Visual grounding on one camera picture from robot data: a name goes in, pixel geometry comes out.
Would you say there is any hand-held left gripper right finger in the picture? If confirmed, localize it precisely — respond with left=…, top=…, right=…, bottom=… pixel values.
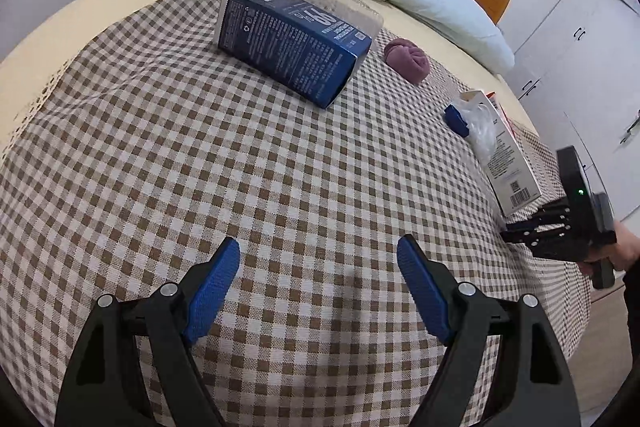
left=396, top=234, right=583, bottom=427

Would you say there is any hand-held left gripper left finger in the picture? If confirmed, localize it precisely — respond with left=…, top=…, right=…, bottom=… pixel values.
left=55, top=237, right=241, bottom=427

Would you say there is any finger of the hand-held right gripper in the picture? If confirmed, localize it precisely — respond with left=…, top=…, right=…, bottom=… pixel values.
left=500, top=227, right=568, bottom=253
left=505, top=203, right=572, bottom=233

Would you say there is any white carton box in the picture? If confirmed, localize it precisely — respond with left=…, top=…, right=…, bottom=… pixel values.
left=457, top=89, right=543, bottom=218

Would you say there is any dark blue carton box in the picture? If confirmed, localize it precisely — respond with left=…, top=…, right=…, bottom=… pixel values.
left=217, top=0, right=373, bottom=109

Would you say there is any person's right hand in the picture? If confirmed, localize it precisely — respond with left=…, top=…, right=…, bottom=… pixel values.
left=582, top=219, right=640, bottom=275

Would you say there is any clear plastic bag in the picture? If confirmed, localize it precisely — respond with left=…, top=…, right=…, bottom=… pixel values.
left=460, top=99, right=501, bottom=162

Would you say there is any small blue packet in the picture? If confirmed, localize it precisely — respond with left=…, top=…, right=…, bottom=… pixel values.
left=444, top=104, right=471, bottom=138

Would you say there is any brown checkered cloth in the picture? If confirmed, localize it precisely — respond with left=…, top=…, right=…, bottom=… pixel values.
left=0, top=0, right=593, bottom=427

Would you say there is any white wardrobe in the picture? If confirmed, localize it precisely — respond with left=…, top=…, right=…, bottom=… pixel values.
left=500, top=0, right=640, bottom=218

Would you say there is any maroon knitted ball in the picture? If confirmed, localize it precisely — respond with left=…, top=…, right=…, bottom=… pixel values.
left=384, top=38, right=432, bottom=84

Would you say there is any light blue pillow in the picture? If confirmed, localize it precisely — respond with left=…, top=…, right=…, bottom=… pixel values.
left=395, top=0, right=516, bottom=75

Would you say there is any clear plastic container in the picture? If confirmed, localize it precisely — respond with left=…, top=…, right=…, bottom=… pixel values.
left=305, top=0, right=385, bottom=58

